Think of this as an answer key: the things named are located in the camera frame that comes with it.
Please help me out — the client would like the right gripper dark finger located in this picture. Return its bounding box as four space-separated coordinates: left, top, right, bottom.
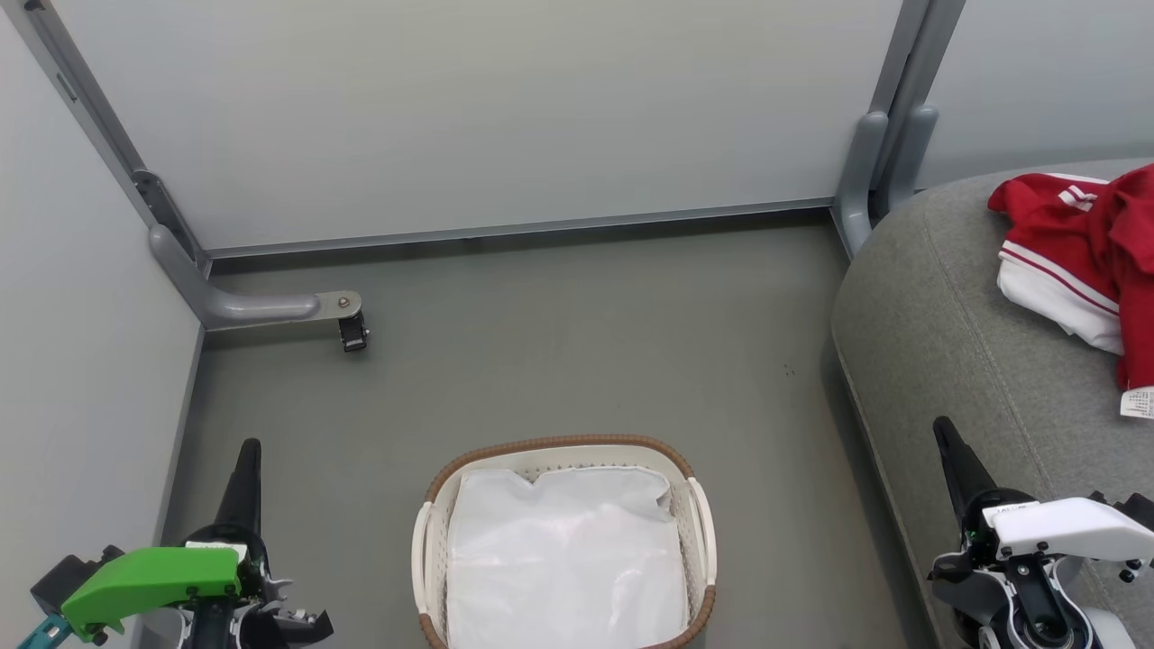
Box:
932 416 999 535
929 552 979 583

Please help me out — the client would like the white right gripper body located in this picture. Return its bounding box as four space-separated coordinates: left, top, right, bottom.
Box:
956 487 1154 567

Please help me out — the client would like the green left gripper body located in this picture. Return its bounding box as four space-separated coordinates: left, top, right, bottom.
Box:
60 526 291 644

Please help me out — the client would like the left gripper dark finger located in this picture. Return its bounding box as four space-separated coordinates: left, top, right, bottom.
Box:
236 608 334 647
214 438 265 542

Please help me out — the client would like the red white striped garment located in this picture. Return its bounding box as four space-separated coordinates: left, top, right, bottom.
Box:
986 171 1128 357

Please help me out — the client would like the white basket liner cloth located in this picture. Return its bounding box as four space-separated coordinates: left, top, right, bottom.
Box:
445 464 691 649

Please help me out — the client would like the white wicker-rimmed laundry basket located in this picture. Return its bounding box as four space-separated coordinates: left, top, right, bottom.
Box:
411 434 719 649

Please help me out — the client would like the grey fabric sofa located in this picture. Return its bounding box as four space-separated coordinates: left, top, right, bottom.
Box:
829 160 1154 649

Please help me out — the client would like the grey partition foot bracket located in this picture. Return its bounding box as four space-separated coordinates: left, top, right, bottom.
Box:
149 224 363 333

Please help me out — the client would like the thick grey partition post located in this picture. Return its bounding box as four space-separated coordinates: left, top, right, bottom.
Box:
829 0 967 261

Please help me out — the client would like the thin grey partition post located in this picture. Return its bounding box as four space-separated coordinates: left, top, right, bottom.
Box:
0 0 210 273

